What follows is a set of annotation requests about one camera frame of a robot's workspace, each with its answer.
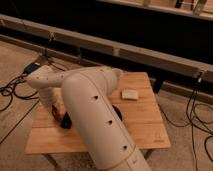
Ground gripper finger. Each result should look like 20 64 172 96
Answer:
55 102 65 116

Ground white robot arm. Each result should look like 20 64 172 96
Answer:
27 65 151 171

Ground dark ceramic bowl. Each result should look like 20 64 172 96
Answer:
112 105 123 121

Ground black object on table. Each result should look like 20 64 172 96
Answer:
60 113 72 129

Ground blue power adapter box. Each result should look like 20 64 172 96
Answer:
23 63 40 74

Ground beige sponge block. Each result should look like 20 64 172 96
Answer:
121 89 139 100

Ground wooden table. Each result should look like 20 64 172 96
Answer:
25 72 171 154

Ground black floor cables left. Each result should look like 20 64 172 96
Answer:
0 73 42 145

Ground black floor cables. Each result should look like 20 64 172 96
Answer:
0 73 42 145
156 73 213 164

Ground black floor cables right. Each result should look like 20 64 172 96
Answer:
156 73 213 164

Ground wooden rail beam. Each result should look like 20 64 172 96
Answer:
0 14 213 83

